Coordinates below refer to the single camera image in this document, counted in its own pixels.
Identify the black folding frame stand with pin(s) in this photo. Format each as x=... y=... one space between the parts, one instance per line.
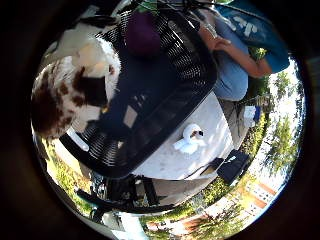
x=128 y=193

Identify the orange white building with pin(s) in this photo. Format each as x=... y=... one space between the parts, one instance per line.
x=261 y=195

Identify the person in blue shirt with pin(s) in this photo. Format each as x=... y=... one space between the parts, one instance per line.
x=233 y=76

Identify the white plush toy with sunglasses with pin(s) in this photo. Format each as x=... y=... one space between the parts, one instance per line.
x=190 y=140

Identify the purple eggplant toy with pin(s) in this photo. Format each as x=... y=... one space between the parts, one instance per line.
x=143 y=36

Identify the black plastic mesh basket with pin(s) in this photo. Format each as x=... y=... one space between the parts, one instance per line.
x=160 y=86

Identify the dark laptop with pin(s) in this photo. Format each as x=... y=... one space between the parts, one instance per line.
x=212 y=166

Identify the white blue box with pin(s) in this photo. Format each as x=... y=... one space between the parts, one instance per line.
x=250 y=115

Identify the brown spotted white plush toy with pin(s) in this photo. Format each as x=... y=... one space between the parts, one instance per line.
x=50 y=103

